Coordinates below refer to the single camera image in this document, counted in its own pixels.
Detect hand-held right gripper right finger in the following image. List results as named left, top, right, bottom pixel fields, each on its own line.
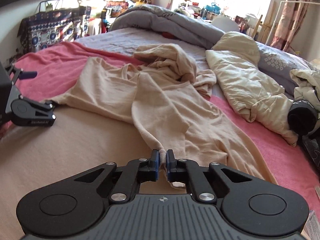
left=166, top=149, right=253, bottom=203

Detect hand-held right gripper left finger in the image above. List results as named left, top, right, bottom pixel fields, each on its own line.
left=74, top=149, right=160, bottom=203

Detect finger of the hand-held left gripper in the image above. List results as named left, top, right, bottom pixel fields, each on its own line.
left=5, top=64, right=38, bottom=83
left=30, top=99, right=56, bottom=127

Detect beige long-sleeve shirt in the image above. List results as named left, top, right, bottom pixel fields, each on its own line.
left=0, top=56, right=278, bottom=240

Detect beige pants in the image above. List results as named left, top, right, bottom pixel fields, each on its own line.
left=134, top=44, right=217, bottom=98

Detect white clothes rack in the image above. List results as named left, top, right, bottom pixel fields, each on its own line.
left=265, top=0, right=320, bottom=45

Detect pink blanket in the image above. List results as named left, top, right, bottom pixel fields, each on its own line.
left=0, top=41, right=320, bottom=220

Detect blue patterned fabric bag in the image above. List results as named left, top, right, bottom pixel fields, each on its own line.
left=19, top=5, right=92, bottom=54

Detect colourful printed bag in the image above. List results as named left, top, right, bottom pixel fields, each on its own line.
left=105, top=1, right=129, bottom=18

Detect dark rolled cloth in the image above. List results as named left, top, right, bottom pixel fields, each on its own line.
left=287, top=99, right=318, bottom=134

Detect black printed bag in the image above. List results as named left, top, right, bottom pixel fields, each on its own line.
left=301, top=130, right=320, bottom=170

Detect grey diamond-print pillow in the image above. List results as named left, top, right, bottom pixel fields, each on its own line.
left=256, top=41, right=320, bottom=98

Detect white chair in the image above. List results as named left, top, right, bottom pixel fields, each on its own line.
left=211, top=16, right=239, bottom=32

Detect white cardboard box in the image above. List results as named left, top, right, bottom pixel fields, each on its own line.
left=304, top=210, right=320, bottom=240

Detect pile of windowsill clutter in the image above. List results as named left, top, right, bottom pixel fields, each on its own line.
left=175, top=0, right=240, bottom=20

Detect blue plush toy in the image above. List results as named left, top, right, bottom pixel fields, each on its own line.
left=201, top=2, right=223, bottom=14

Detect wooden easel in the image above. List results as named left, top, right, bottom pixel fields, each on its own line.
left=250, top=14, right=275, bottom=43

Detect pink hanging curtain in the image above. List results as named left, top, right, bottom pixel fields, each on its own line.
left=272, top=0, right=315, bottom=53

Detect black wire rack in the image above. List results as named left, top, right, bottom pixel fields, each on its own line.
left=37, top=0, right=64, bottom=13

